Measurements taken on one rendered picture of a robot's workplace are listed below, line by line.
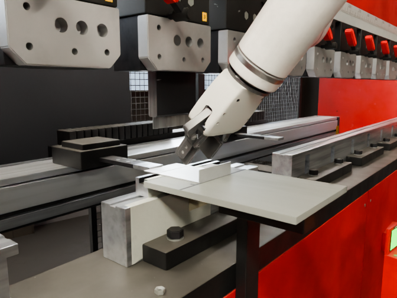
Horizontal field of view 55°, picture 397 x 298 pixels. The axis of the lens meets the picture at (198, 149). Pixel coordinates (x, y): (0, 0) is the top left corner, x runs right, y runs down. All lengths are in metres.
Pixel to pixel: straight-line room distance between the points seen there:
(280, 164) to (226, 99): 0.53
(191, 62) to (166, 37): 0.07
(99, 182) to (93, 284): 0.34
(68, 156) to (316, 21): 0.54
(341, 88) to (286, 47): 2.28
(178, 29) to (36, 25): 0.23
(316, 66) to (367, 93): 1.67
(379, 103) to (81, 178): 2.19
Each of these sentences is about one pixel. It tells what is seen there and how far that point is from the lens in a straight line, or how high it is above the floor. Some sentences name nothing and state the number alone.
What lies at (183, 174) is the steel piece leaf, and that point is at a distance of 0.65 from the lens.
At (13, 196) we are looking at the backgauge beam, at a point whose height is 0.95.
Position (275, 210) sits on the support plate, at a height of 1.00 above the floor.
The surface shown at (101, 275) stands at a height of 0.87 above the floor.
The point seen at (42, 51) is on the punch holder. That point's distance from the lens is 0.47.
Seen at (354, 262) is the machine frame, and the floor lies 0.63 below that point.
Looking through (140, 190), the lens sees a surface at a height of 0.98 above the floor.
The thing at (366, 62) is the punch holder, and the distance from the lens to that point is 1.52.
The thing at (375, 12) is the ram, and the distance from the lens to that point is 1.62.
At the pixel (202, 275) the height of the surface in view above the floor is 0.87.
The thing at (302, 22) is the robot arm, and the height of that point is 1.23.
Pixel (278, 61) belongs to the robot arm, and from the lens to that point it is 0.52.
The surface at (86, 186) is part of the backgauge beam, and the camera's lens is 0.86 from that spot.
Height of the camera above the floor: 1.15
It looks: 10 degrees down
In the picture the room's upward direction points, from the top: straight up
